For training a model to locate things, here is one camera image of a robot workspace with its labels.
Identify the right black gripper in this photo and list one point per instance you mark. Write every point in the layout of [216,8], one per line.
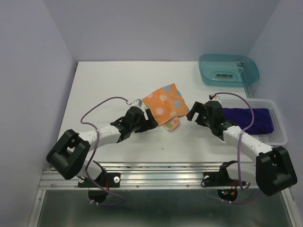
[198,107]

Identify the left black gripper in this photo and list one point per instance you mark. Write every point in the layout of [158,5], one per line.
[151,123]

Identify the orange towel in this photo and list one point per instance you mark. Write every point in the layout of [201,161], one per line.
[167,105]

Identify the purple towel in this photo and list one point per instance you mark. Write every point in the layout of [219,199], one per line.
[242,117]

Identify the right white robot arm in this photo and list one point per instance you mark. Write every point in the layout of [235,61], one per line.
[272,169]

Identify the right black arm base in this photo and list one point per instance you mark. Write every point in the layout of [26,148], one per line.
[220,179]

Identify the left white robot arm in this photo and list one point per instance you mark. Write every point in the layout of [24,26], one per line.
[69,155]

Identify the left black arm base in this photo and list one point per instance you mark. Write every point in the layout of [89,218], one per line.
[101,183]

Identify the blue plastic tub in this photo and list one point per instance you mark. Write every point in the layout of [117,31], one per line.
[225,70]

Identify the white perforated basket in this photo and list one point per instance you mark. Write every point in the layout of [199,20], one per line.
[279,136]

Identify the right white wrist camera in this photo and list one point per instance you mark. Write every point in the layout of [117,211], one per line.
[214,97]

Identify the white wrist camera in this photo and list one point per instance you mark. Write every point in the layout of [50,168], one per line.
[214,97]
[137,103]

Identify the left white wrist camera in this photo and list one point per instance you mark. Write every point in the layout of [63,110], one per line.
[137,103]

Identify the aluminium mounting rail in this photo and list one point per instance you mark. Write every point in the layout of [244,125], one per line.
[141,176]

